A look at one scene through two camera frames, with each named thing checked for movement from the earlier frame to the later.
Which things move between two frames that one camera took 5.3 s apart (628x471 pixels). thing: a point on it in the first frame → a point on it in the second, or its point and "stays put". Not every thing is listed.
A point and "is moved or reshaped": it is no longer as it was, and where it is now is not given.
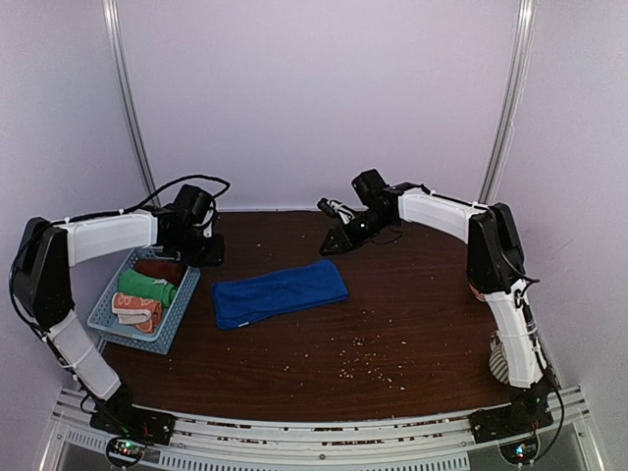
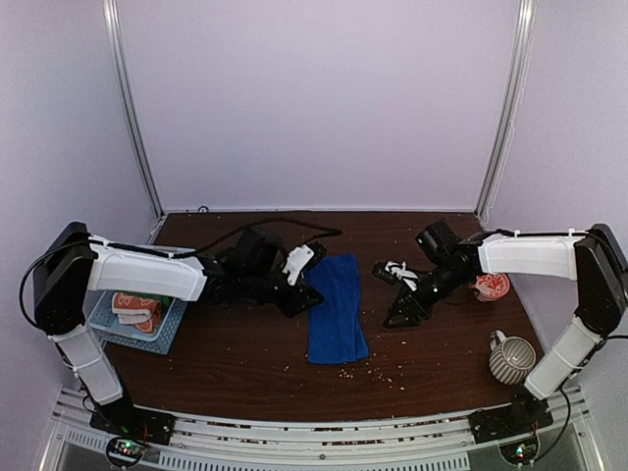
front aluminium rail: x=443 y=444 stays put
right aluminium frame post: x=526 y=24 stays put
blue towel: x=241 y=301 is moved or reshaped
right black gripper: x=343 y=238 → x=412 y=304
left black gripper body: x=195 y=252 → x=257 y=287
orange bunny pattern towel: x=143 y=313 stays put
